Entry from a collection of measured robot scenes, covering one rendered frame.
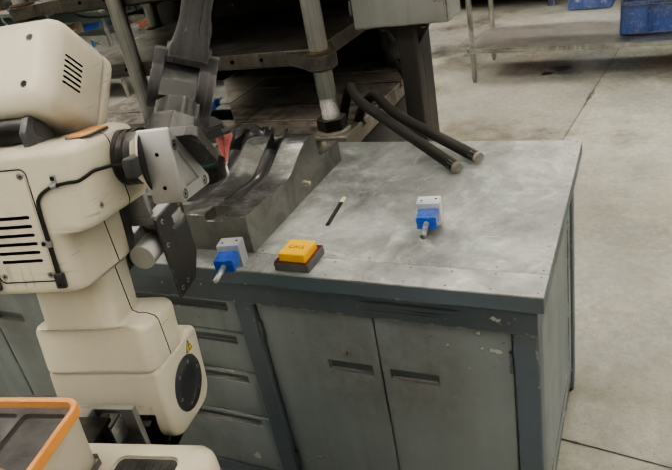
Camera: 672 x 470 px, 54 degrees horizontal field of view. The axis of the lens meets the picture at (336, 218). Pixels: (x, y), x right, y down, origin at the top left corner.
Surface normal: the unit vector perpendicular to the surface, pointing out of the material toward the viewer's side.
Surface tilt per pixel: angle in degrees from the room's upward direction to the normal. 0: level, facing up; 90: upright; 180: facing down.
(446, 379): 90
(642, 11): 92
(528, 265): 0
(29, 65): 47
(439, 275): 0
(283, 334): 90
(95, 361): 82
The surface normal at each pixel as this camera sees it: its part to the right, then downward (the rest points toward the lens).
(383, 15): -0.39, 0.48
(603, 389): -0.17, -0.88
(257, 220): 0.90, 0.04
